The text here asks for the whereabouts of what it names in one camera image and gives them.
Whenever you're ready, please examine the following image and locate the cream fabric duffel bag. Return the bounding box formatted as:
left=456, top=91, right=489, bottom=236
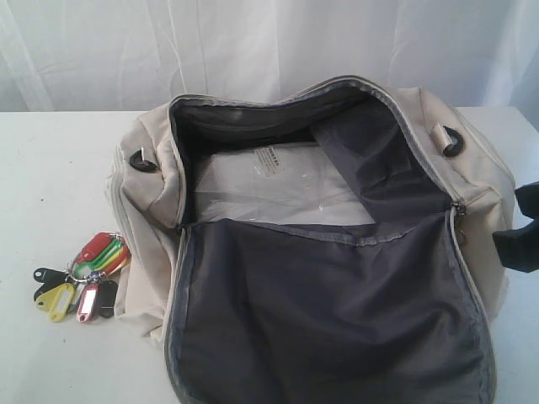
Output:
left=109, top=76, right=515, bottom=403

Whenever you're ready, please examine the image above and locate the clear plastic wrap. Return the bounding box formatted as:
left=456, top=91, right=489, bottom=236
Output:
left=195, top=143, right=373, bottom=226

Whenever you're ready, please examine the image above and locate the metal main zipper pull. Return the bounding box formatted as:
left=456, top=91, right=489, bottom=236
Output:
left=451, top=201, right=467, bottom=245

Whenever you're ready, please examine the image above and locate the white backdrop curtain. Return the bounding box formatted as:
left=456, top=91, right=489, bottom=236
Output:
left=1, top=1, right=538, bottom=117

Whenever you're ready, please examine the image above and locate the black left strap D-ring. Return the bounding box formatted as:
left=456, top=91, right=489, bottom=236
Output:
left=128, top=147, right=159, bottom=174

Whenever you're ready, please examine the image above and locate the bunch of colourful key tags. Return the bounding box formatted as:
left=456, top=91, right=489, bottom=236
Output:
left=33, top=231, right=131, bottom=324

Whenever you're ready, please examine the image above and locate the black right strap D-ring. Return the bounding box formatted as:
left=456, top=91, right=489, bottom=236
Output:
left=430, top=122, right=467, bottom=158

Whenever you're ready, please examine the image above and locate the black strap d-ring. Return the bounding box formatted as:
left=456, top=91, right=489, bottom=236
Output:
left=128, top=147, right=159, bottom=174
left=430, top=122, right=467, bottom=158

